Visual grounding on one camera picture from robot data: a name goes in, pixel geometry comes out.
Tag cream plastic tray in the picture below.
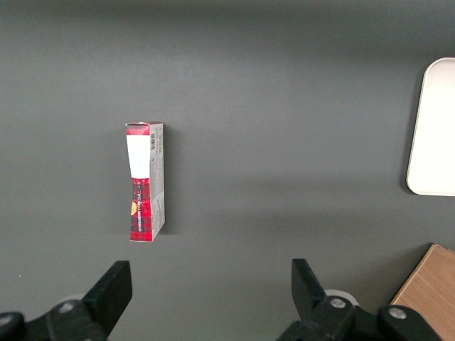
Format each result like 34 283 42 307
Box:
405 57 455 196

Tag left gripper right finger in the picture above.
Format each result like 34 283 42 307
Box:
277 258 445 341

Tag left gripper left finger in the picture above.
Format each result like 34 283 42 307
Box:
0 260 133 341

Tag red plaid carton box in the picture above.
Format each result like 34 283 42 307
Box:
124 120 166 243

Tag wooden drawer cabinet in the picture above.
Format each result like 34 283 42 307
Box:
389 243 455 341

